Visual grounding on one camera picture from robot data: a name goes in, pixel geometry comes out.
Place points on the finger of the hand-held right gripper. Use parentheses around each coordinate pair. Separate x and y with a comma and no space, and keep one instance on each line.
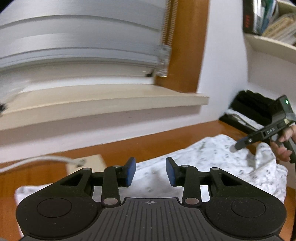
(248,141)

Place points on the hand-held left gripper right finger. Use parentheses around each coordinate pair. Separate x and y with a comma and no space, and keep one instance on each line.
(170,171)

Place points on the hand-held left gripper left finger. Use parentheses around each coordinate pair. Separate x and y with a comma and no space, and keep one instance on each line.
(131,171)

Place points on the white patterned pants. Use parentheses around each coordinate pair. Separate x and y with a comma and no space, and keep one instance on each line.
(208,150)

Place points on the person's right hand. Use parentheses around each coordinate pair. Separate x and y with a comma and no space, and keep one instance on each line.
(284,154)

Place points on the white patterned folded garment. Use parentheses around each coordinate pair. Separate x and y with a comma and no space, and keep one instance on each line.
(245,119)

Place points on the black folded sweater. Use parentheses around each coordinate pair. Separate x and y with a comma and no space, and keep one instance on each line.
(252,104)

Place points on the cream socket plate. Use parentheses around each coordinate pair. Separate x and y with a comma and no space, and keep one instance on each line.
(94,162)

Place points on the cream window sill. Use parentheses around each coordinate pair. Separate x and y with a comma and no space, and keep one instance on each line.
(92,99)

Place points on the row of books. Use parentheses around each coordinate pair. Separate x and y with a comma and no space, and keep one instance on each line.
(266,16)

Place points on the white window blinds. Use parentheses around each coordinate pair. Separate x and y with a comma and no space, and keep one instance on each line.
(69,46)

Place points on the cream wall shelf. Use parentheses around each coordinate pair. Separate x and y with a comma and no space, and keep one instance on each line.
(270,45)

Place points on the wooden window frame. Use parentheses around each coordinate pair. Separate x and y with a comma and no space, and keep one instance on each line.
(187,46)

